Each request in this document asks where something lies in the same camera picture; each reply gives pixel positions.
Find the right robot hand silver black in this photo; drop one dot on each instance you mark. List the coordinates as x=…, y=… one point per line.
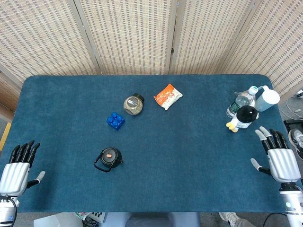
x=282, y=163

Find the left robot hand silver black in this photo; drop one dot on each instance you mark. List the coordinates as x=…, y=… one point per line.
x=14, y=177

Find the small black kettle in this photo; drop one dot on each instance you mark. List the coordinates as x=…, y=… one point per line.
x=109, y=158

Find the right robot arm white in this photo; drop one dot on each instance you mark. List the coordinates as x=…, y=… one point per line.
x=293, y=208

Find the grey sneaker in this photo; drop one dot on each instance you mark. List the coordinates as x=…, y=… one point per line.
x=297, y=140

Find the black floor device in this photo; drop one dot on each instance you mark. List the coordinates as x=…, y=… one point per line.
x=290, y=123

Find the penguin plush toy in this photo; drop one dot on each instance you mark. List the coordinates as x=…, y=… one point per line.
x=246, y=116

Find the white box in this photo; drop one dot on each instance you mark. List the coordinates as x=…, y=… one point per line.
x=59, y=221

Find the pale blue plastic pitcher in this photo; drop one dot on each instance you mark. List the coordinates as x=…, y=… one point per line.
x=267, y=99

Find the grey trouser leg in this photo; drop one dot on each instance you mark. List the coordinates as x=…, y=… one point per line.
x=243, y=223

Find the clear plastic water bottle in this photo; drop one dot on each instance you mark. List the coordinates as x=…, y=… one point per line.
x=241, y=100

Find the white sneaker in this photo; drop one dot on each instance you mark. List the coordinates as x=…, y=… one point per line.
x=228, y=218

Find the green printed paper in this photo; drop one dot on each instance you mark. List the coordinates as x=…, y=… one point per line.
x=82, y=215

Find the black white checkered board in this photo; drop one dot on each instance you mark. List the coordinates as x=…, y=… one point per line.
x=98, y=216

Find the blue felt table cover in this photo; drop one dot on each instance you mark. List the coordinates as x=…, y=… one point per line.
x=177, y=153

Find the blue toy building brick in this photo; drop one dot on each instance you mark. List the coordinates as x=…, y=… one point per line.
x=115, y=121

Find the orange white snack packet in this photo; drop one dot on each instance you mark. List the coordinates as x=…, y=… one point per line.
x=168, y=97

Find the round glass jar black lid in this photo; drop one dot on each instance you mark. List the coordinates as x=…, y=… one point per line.
x=133, y=107

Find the woven folding screen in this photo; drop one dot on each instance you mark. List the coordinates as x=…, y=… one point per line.
x=130, y=35

